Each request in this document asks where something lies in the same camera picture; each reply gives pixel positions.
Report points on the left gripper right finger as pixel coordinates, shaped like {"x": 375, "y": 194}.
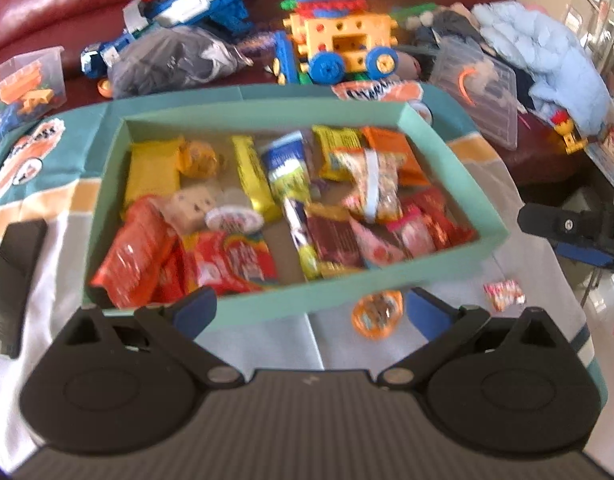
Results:
{"x": 448, "y": 332}

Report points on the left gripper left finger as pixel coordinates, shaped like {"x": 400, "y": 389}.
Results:
{"x": 173, "y": 330}

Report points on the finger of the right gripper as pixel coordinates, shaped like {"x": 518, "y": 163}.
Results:
{"x": 576, "y": 228}
{"x": 587, "y": 255}

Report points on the small red white candy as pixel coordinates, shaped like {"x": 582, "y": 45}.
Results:
{"x": 504, "y": 294}

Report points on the large orange red snack bag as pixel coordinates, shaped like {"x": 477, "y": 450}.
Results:
{"x": 130, "y": 270}

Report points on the small orange candy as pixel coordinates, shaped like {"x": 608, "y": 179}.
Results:
{"x": 377, "y": 315}

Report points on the red Skittles bag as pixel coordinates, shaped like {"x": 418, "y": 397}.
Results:
{"x": 229, "y": 263}

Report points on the yellow red toy figure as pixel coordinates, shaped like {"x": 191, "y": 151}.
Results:
{"x": 565, "y": 127}

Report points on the red snack pack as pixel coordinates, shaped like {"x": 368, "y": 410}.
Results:
{"x": 432, "y": 204}

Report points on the pink candy pack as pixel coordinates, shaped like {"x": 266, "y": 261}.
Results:
{"x": 404, "y": 239}

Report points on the beige cartoon face snack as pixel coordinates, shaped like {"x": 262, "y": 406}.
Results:
{"x": 186, "y": 210}

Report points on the round white candy pack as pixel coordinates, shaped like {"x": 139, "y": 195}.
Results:
{"x": 234, "y": 214}

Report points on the dark red chocolate pack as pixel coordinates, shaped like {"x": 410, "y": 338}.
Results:
{"x": 337, "y": 250}

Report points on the teal cardboard box tray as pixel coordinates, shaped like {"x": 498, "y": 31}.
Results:
{"x": 257, "y": 117}

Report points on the orange white chips bag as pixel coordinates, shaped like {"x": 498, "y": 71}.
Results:
{"x": 375, "y": 185}

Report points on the long yellow candy bar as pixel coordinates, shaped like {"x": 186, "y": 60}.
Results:
{"x": 253, "y": 179}

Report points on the yellow wafer snack pack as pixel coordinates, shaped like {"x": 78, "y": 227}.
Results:
{"x": 153, "y": 169}

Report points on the yellow purple candy bag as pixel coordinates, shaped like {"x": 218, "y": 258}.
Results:
{"x": 294, "y": 212}

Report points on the orange crinkled candy wrapper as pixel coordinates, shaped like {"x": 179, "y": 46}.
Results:
{"x": 198, "y": 160}

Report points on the clear plastic organizer lid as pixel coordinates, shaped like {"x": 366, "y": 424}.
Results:
{"x": 485, "y": 88}

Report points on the light blue fluffy blanket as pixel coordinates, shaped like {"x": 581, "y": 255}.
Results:
{"x": 564, "y": 76}

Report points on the blue white cracker pack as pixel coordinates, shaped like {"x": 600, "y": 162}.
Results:
{"x": 285, "y": 162}

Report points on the orange snack pack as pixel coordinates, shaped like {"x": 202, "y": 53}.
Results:
{"x": 410, "y": 173}

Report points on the yellow speckled snack pack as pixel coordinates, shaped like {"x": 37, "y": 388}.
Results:
{"x": 334, "y": 140}

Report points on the pink plush toy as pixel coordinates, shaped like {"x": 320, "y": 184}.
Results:
{"x": 409, "y": 67}

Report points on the clear bag of dark parts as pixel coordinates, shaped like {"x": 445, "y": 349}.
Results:
{"x": 173, "y": 59}

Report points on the clear bin of toy blocks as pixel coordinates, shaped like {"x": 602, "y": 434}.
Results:
{"x": 31, "y": 84}

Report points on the yellow toy construction car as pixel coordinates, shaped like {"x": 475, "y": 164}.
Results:
{"x": 327, "y": 42}

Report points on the blue white toy robot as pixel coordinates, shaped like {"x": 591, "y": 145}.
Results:
{"x": 229, "y": 19}

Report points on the dark red leather sofa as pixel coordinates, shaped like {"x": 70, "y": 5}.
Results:
{"x": 62, "y": 5}

